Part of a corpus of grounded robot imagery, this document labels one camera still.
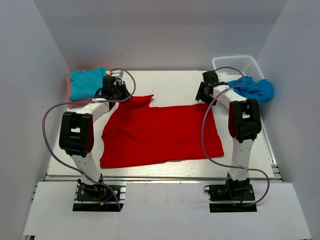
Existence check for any red t shirt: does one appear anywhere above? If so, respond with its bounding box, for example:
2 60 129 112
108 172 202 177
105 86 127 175
99 95 224 169

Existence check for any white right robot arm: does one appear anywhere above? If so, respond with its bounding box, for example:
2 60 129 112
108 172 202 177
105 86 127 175
195 70 262 200

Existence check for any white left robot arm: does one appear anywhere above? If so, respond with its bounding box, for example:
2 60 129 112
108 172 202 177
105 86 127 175
59 70 130 200

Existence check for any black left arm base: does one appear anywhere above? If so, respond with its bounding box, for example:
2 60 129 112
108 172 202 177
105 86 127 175
72 178 126 212

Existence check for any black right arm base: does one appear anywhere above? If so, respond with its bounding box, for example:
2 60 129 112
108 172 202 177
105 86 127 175
203 178 257 213

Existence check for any white plastic basket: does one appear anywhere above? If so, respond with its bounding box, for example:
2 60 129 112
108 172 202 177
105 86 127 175
212 55 265 82

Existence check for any folded teal t shirt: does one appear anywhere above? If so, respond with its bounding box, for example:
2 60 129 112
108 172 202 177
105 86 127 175
69 67 107 101

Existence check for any folded pink t shirt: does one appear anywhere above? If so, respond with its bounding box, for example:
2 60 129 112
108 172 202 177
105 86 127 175
65 75 95 110

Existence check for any crumpled blue t shirt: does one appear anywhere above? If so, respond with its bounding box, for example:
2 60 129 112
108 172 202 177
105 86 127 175
227 76 274 104

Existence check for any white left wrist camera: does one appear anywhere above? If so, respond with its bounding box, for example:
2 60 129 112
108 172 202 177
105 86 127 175
109 69 124 85

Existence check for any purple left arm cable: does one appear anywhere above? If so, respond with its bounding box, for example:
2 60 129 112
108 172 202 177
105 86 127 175
41 68 137 212

